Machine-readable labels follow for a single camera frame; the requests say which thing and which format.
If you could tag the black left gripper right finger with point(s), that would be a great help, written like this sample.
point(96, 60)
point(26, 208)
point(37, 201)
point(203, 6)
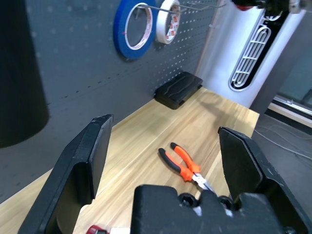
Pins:
point(243, 165)

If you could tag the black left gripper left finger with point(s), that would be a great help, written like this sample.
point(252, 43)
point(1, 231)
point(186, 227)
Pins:
point(73, 165)

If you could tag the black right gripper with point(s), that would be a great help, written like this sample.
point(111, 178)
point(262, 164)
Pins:
point(271, 5)

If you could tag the red tape roll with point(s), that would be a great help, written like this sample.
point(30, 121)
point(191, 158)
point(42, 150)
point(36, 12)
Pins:
point(243, 6)

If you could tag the orange black long-nose pliers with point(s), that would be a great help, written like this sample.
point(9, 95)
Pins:
point(185, 165)

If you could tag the metal pegboard hook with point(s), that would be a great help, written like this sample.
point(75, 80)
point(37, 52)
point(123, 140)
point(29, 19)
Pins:
point(156, 8)
point(180, 6)

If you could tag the grey metal pegboard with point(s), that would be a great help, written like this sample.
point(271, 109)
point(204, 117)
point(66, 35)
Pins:
point(85, 73)

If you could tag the white air conditioner tower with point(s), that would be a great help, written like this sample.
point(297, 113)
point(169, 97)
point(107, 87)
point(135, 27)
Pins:
point(224, 56)

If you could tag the black ribbed tool case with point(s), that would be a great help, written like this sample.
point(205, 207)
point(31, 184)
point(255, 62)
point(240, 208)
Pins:
point(179, 90)

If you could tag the white tape roll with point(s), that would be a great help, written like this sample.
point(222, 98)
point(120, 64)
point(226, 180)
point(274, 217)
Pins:
point(162, 22)

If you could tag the blue tape roll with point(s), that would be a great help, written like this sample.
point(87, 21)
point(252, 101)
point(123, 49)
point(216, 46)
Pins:
point(120, 36)

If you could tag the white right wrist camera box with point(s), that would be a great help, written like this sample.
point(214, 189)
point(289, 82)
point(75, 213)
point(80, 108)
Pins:
point(297, 6)

